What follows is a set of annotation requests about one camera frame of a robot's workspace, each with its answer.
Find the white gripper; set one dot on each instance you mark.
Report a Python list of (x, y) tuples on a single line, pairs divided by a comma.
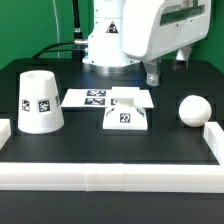
[(153, 28)]

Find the white lamp bulb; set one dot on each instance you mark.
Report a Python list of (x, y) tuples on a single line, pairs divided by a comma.
[(195, 111)]

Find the white lamp base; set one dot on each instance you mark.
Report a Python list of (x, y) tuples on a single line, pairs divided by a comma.
[(125, 115)]

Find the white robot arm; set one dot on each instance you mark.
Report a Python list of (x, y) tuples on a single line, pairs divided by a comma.
[(105, 50)]

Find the white lamp shade cone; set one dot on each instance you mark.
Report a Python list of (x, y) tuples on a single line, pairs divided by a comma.
[(39, 109)]

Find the white tag sheet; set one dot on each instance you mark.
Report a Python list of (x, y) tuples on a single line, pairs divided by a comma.
[(106, 97)]

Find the white left fence block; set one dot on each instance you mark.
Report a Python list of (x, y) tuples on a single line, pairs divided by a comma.
[(5, 131)]

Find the white front fence wall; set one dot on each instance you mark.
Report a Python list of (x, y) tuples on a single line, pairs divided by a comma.
[(112, 177)]

